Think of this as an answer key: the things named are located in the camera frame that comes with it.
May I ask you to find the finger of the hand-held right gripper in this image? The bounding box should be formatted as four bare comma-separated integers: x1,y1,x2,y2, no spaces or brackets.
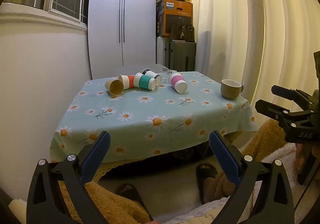
255,99,313,127
271,85,313,111

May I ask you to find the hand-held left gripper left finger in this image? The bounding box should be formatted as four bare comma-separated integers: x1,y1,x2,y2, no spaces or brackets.
26,130,112,224

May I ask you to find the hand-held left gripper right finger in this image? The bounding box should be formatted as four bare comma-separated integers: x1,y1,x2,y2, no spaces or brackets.
209,130,295,224

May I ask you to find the plain brown paper cup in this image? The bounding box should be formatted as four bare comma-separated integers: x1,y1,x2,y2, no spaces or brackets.
105,79,125,96

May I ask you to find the orange sleeve paper cup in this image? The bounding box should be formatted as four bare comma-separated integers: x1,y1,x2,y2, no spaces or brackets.
118,74,137,89

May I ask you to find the pink sleeve paper cup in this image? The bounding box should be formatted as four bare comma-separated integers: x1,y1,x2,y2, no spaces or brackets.
168,72,188,94

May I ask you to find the teal sleeve paper cup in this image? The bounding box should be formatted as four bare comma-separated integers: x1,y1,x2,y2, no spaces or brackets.
133,72,157,91

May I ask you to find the black sleeve paper cup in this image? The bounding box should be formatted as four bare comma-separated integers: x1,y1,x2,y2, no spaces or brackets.
141,68,162,87

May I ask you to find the person's right hand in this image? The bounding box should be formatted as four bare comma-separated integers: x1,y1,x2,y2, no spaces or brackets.
296,143,306,172

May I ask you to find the yellow crochet table cover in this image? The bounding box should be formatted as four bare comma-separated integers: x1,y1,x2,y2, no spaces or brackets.
92,158,142,185

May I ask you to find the black slipper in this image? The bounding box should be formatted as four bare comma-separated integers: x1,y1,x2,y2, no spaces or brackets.
115,183,154,222
196,163,218,205

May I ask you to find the white fluffy blanket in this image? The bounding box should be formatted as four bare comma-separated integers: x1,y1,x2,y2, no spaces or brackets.
160,142,320,224

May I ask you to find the olive ceramic mug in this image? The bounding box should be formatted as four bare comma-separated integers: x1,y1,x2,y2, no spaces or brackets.
220,79,244,100

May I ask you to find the brown fleece robe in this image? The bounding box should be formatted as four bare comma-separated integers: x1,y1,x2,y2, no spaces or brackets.
59,118,295,224

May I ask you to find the daisy print blue tablecloth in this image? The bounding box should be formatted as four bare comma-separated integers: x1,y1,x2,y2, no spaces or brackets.
49,71,258,163

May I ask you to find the cream curtain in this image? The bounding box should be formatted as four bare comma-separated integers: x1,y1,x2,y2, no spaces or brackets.
179,0,320,144

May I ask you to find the dark grey suitcase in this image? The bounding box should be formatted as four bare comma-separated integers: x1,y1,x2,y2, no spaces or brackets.
164,40,197,72

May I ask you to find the dark brown handbag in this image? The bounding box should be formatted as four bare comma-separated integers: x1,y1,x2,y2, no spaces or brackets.
171,24,195,43

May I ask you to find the white appliance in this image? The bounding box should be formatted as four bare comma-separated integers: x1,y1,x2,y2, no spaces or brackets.
156,36,167,65

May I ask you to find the white wardrobe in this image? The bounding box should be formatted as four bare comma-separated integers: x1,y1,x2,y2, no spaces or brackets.
87,0,161,81

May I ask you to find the orange cardboard box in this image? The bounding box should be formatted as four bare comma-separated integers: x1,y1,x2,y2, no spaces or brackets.
156,0,193,38

